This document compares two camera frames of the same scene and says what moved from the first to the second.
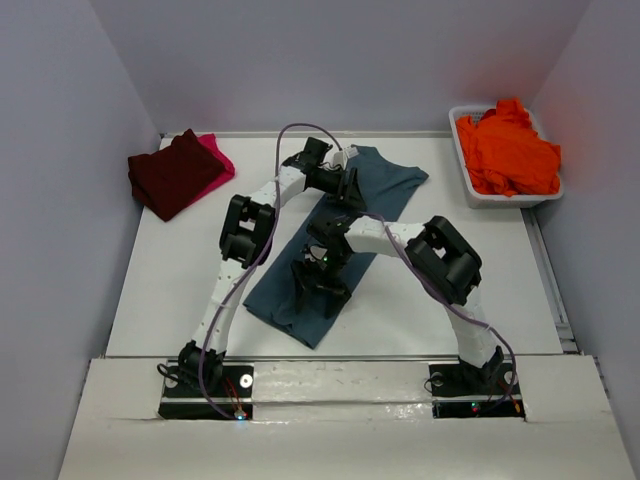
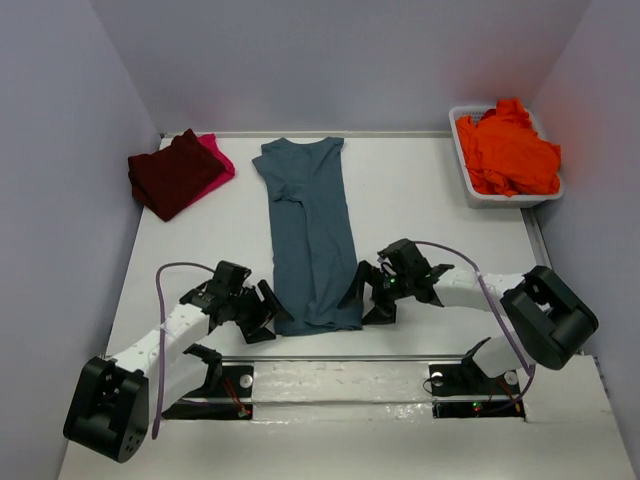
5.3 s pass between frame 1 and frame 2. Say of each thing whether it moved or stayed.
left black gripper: moved
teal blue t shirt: moved
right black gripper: moved
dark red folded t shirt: stayed
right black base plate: stayed
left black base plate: stayed
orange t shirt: stayed
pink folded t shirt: stayed
